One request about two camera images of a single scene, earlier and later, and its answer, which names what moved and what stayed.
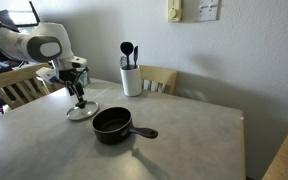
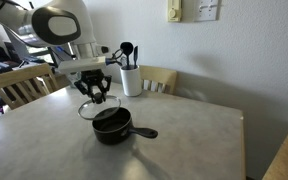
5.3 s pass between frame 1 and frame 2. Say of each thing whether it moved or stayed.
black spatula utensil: stayed
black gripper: moved
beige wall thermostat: stayed
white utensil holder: stayed
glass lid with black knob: moved
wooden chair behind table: stayed
